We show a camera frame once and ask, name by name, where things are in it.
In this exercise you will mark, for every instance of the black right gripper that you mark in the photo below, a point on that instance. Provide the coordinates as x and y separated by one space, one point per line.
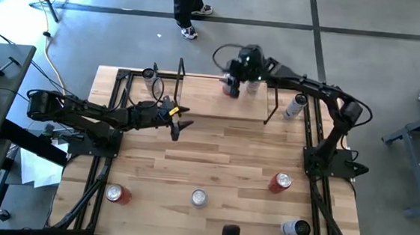
249 64

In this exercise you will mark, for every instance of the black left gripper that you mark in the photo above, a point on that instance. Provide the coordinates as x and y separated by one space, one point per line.
154 113

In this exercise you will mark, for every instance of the whitish standard beverage can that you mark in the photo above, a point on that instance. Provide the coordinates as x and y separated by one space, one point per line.
226 89

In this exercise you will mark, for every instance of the slim pinkish white beverage can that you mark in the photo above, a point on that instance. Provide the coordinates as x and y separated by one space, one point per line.
253 88

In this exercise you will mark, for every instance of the silver beverage can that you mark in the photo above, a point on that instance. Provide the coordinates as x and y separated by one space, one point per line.
199 198

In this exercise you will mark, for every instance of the red cola can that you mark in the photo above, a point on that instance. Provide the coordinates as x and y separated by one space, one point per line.
279 183
119 194

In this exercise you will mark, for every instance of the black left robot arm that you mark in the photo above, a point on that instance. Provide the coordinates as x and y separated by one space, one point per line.
82 113

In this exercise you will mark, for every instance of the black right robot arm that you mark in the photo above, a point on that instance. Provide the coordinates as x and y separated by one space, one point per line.
310 87

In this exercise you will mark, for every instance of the small black power box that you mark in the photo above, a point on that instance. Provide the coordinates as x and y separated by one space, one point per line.
48 132

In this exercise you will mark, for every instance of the white paper sheets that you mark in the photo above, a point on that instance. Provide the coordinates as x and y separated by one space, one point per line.
40 171

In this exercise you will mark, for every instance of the black metal rod tool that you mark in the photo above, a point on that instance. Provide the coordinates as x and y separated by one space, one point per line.
9 65

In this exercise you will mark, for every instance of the black caster wheel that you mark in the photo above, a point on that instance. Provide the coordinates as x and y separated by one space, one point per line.
3 215

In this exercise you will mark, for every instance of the wooden shelf black metal frame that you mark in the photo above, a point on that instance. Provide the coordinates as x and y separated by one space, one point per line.
211 99

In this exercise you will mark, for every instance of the black aluminium table frame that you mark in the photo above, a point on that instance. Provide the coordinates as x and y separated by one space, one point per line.
123 74

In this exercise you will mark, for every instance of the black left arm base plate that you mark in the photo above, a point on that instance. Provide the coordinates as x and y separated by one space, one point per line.
91 150

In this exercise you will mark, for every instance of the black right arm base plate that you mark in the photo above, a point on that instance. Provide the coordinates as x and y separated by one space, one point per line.
341 169

